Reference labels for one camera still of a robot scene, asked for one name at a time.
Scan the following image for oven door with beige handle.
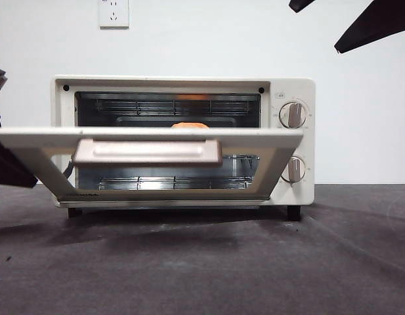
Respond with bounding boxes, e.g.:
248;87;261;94
0;127;304;203

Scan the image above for golden bread roll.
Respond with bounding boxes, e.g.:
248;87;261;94
171;121;209;129

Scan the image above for white toaster oven housing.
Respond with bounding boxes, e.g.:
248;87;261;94
51;75;317;221

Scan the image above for temperature knob, beige grip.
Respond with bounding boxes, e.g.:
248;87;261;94
278;102;308;129

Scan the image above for timer knob, beige grip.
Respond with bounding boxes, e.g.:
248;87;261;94
286;156;307;184

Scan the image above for white wall socket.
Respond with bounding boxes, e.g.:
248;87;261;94
98;0;129;30

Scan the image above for metal wire oven rack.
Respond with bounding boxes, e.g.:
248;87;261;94
220;156;261;165

